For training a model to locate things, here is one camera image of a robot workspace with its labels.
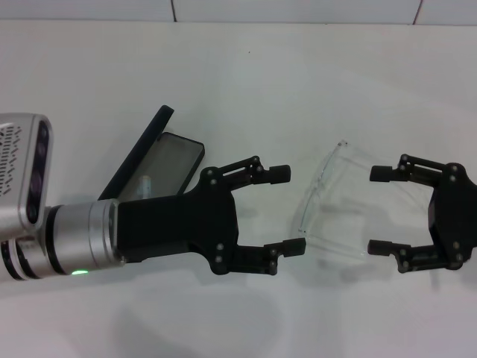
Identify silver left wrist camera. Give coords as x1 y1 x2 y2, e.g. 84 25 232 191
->
0 113 54 242

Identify clear white glasses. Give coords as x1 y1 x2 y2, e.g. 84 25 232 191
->
297 139 433 264

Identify silver cylindrical connector stub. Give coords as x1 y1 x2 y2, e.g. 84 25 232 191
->
136 175 154 198

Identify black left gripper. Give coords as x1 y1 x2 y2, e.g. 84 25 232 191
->
117 155 307 277

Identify black glasses case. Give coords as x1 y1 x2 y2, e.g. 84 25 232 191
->
97 105 206 204

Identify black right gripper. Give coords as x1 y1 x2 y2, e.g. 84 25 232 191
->
367 153 477 275

